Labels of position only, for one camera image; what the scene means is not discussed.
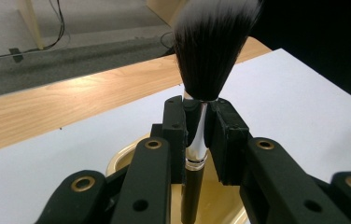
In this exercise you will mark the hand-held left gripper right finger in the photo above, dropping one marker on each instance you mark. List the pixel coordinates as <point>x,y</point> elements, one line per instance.
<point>229,140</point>

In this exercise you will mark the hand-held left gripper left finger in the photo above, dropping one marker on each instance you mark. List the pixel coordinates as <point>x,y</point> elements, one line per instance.
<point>175,115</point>

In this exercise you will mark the cream square container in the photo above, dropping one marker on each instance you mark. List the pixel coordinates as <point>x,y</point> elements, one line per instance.
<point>217,202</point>

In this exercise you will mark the black makeup brush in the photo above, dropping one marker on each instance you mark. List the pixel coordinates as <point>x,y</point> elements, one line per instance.
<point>209,56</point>

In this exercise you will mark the white table mat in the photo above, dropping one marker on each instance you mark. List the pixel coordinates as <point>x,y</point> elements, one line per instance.
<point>288,102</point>

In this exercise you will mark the beige furniture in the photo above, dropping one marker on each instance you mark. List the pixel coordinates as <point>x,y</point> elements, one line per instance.
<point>164,9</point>

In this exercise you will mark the dark tape piece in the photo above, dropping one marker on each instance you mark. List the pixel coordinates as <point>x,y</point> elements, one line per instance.
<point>15,55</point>

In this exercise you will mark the beige furniture leg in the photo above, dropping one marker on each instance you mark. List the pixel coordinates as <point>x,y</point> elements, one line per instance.
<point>32,21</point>

